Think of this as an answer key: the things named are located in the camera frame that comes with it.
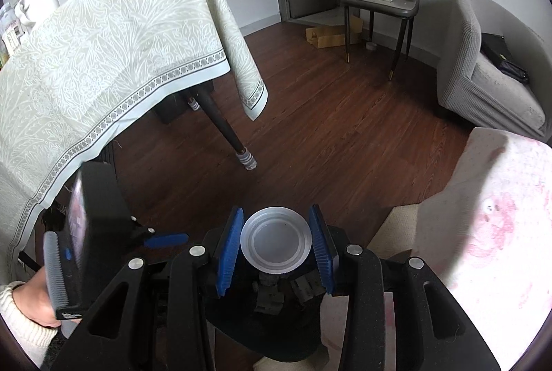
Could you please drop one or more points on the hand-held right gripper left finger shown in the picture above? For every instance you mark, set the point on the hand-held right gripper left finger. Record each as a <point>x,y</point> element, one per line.
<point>228,254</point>

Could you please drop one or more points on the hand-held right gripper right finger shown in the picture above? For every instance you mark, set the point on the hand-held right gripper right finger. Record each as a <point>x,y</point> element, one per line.
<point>323,254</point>

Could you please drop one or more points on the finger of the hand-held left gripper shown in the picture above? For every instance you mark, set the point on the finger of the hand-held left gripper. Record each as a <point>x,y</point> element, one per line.
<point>166,240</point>

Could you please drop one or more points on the white plastic cup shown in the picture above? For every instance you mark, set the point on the white plastic cup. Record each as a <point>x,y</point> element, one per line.
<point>276,239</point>

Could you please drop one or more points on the black trash bin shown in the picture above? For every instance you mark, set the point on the black trash bin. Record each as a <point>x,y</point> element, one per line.
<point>267,336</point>

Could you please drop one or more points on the person's left forearm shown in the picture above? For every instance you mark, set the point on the person's left forearm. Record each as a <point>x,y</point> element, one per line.
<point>21,332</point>

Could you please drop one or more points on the person's left hand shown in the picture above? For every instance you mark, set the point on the person's left hand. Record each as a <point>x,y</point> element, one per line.
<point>34,302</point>

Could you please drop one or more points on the beige rug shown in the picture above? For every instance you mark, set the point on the beige rug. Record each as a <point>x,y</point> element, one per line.
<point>396,224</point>

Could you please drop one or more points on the black box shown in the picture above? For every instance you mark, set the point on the black box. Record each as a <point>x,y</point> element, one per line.
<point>172,112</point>

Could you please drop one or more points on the black table leg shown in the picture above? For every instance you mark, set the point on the black table leg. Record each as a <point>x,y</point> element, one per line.
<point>220,120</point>
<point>194,101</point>

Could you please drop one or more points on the green patterned tablecloth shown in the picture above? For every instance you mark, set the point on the green patterned tablecloth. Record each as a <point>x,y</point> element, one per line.
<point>108,51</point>

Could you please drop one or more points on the white labelled bottle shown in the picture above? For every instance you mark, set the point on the white labelled bottle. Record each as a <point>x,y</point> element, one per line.
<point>11,36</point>

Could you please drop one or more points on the cardboard box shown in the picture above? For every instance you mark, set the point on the cardboard box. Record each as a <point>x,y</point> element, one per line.
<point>330,39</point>

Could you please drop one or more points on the grey armchair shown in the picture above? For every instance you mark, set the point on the grey armchair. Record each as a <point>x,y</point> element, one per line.
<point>461,51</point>

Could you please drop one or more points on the grey dining chair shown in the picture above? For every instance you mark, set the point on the grey dining chair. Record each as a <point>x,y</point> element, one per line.
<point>371,3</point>

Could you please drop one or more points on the black bag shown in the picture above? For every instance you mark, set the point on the black bag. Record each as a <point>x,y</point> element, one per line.
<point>496,51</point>

